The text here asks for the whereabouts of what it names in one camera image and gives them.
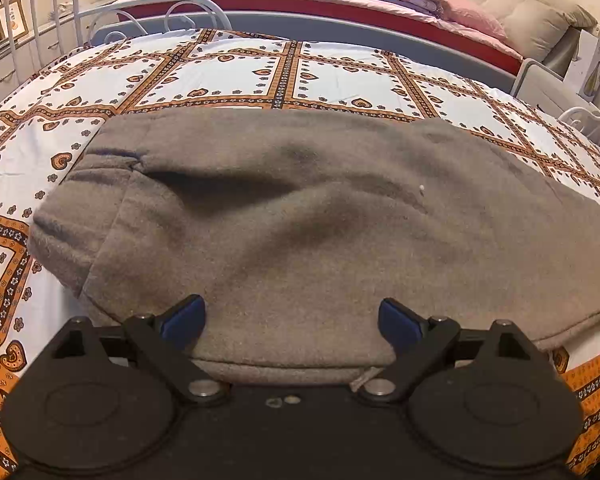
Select framed picture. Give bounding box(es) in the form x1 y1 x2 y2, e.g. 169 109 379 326
0 2 29 43

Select orange heart patterned bedsheet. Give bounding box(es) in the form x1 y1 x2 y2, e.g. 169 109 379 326
0 27 600 480

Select white drawer cabinet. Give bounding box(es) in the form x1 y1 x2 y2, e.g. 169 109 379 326
0 10 92 111

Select grey-brown fleece pants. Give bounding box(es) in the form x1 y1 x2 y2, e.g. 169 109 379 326
27 109 600 386

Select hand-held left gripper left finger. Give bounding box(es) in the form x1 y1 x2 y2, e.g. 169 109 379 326
52 294 229 404

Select beige cushion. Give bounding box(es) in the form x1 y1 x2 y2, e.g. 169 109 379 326
462 0 599 63

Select pink pillow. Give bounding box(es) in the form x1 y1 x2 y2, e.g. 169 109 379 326
440 0 509 42

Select grey bed side board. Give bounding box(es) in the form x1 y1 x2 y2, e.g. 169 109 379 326
90 10 521 96

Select white bed end panel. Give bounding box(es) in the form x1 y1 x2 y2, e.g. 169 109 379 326
512 57 581 111

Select white cardboard box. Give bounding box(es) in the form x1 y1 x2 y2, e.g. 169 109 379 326
562 30 600 102

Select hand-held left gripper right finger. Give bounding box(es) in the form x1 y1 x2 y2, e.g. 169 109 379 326
354 297 536 404

